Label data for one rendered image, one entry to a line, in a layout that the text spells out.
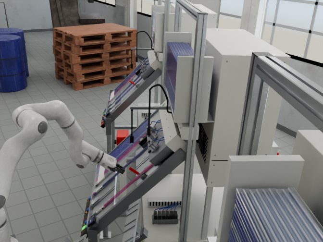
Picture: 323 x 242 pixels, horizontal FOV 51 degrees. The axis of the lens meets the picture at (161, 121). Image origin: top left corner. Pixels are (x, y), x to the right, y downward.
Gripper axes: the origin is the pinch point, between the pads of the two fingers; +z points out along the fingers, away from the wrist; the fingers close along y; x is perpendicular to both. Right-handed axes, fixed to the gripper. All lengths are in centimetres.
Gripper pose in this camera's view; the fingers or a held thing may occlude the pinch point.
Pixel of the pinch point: (121, 169)
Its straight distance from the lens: 213.4
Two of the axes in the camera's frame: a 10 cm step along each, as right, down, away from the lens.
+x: -6.0, 7.5, 2.9
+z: 8.0, 5.1, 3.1
